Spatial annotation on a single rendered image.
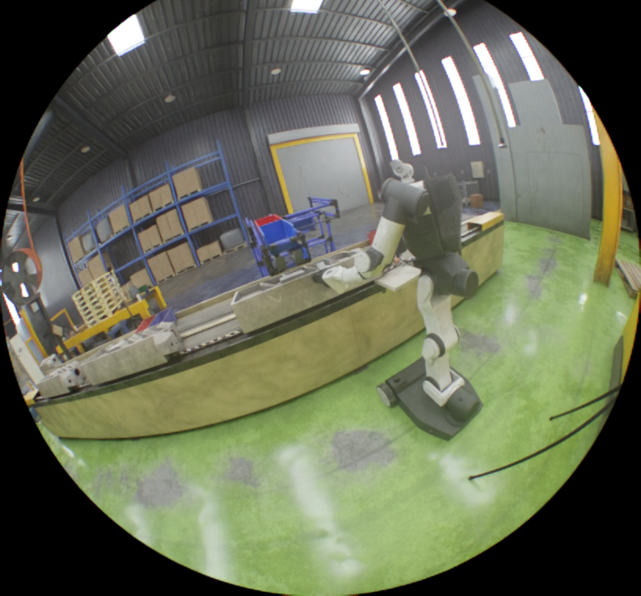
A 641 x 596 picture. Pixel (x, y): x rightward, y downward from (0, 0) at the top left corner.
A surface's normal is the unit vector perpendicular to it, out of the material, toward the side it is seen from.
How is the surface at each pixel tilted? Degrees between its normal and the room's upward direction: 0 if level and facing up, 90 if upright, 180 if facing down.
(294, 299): 80
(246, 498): 0
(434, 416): 0
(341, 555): 0
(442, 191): 84
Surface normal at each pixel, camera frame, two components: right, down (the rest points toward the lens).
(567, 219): -0.90, 0.36
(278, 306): 0.30, 0.13
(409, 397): -0.25, -0.89
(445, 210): -0.63, 0.35
